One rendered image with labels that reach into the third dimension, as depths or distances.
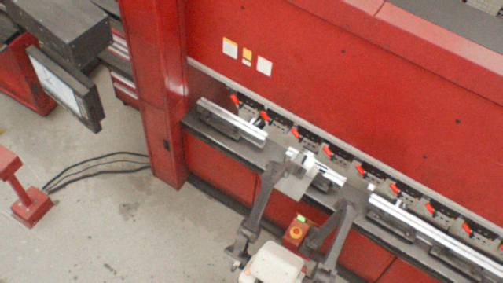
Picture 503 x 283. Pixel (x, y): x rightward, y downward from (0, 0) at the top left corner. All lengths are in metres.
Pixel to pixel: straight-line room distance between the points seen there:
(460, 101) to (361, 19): 0.52
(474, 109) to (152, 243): 2.55
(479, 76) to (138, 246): 2.73
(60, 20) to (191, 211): 2.02
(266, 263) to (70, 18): 1.44
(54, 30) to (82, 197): 1.97
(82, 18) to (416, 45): 1.47
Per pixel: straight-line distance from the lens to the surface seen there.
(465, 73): 2.22
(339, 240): 2.71
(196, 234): 4.09
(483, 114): 2.37
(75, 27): 2.61
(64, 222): 4.27
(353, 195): 3.35
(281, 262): 2.57
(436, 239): 3.28
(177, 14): 2.85
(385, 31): 2.23
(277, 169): 2.55
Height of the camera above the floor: 3.79
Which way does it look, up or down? 58 degrees down
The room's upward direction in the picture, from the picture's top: 6 degrees clockwise
